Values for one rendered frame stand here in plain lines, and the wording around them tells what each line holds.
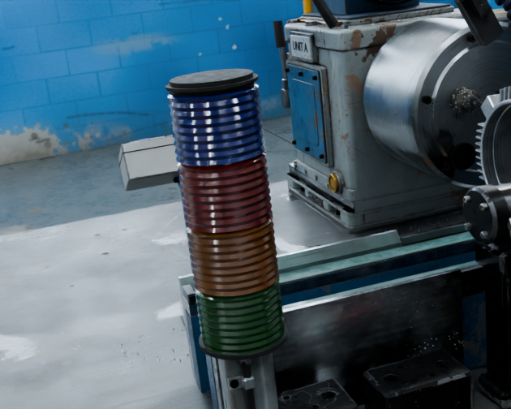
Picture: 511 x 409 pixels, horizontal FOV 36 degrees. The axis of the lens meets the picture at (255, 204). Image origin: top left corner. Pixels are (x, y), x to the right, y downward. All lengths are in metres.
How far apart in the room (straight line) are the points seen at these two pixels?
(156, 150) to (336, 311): 0.34
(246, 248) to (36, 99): 5.79
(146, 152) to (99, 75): 5.28
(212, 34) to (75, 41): 1.08
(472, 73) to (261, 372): 0.73
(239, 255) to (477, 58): 0.75
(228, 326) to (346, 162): 0.89
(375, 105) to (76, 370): 0.61
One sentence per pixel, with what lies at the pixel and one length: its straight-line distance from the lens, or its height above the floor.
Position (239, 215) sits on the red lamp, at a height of 1.13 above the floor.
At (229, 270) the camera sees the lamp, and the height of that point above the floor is 1.09.
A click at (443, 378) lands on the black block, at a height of 0.86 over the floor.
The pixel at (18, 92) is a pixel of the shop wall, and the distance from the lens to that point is 6.27.
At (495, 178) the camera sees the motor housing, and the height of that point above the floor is 0.98.
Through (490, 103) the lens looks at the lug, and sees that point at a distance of 1.03.
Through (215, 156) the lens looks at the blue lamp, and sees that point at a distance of 0.49.
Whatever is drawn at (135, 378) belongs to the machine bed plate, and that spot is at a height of 0.80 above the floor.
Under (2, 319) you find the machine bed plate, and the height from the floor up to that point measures 0.80.
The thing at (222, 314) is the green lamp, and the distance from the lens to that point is 0.53.
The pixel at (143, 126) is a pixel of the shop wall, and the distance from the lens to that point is 6.39.
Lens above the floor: 1.29
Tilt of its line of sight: 17 degrees down
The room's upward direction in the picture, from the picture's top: 6 degrees counter-clockwise
